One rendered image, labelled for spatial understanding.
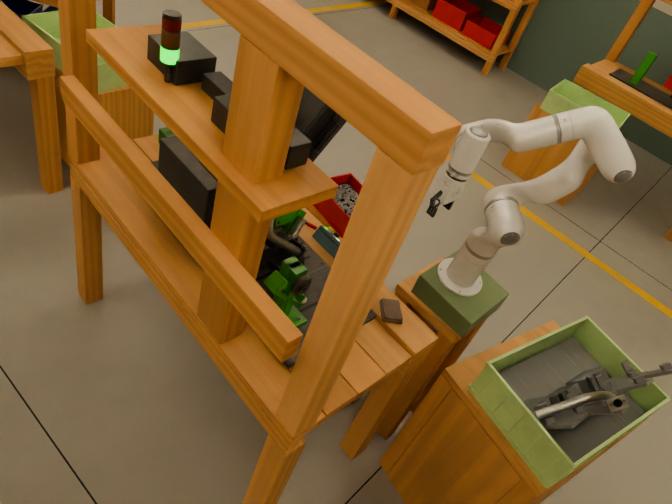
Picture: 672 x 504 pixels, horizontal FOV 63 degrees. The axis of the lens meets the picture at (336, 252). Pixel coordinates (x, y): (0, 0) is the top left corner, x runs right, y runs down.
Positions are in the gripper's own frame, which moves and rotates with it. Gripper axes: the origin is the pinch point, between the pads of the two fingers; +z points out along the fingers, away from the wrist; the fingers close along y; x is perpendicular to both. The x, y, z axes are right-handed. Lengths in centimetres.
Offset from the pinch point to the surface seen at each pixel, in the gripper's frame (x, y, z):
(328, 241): 30.0, -13.5, 36.4
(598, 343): -65, 54, 39
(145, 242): 64, -73, 42
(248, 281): 5, -76, 2
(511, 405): -59, -6, 38
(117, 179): 101, -65, 42
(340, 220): 42, 7, 43
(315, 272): 22, -26, 40
